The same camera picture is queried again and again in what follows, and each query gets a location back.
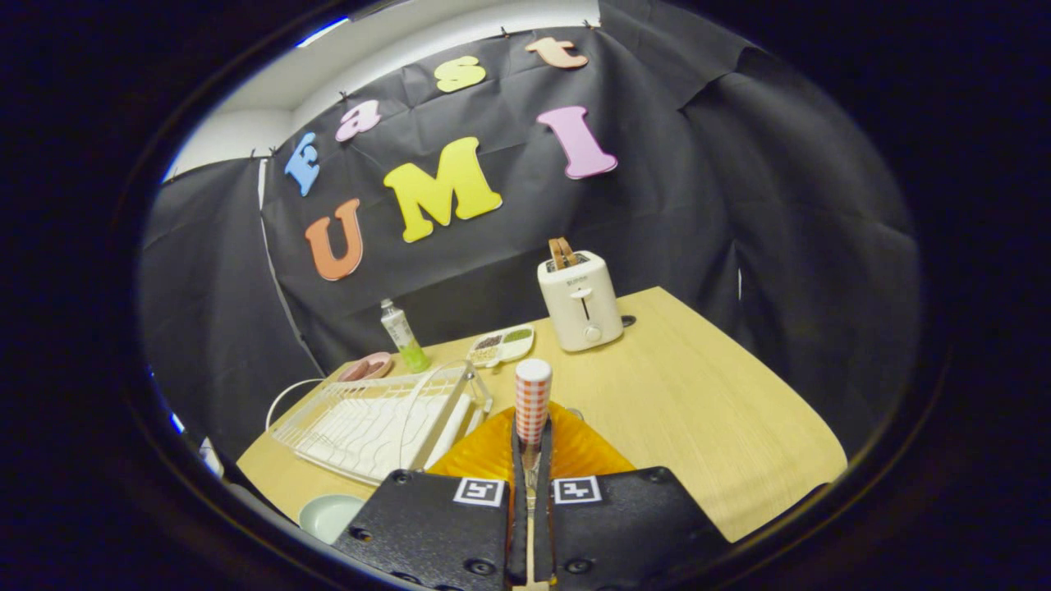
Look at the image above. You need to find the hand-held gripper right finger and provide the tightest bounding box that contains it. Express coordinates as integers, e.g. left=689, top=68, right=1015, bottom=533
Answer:
left=530, top=402, right=732, bottom=591

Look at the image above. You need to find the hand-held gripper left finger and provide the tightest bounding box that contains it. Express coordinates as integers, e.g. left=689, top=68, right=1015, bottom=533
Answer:
left=333, top=408, right=530, bottom=591

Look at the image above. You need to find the spoon with pink checked handle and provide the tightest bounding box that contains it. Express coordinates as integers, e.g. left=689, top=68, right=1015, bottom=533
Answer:
left=515, top=359, right=553, bottom=514

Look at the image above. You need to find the white wire dish rack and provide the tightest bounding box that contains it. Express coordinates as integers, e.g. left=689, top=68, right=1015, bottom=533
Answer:
left=265, top=361, right=493, bottom=487

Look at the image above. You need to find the light green plate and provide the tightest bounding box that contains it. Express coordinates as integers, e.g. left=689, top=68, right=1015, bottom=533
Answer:
left=298, top=493, right=365, bottom=545

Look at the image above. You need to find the pink plate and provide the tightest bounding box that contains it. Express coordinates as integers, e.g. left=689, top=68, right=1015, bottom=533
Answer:
left=338, top=351, right=394, bottom=383

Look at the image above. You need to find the white divided snack tray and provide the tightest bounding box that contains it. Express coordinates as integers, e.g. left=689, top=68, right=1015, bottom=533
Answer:
left=466, top=324, right=535, bottom=368

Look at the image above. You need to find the white toaster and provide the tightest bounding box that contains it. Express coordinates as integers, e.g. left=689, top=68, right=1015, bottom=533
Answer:
left=537, top=250, right=625, bottom=354

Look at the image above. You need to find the clear bottle with green drink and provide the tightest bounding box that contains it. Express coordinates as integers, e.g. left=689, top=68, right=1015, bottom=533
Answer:
left=379, top=299, right=431, bottom=374

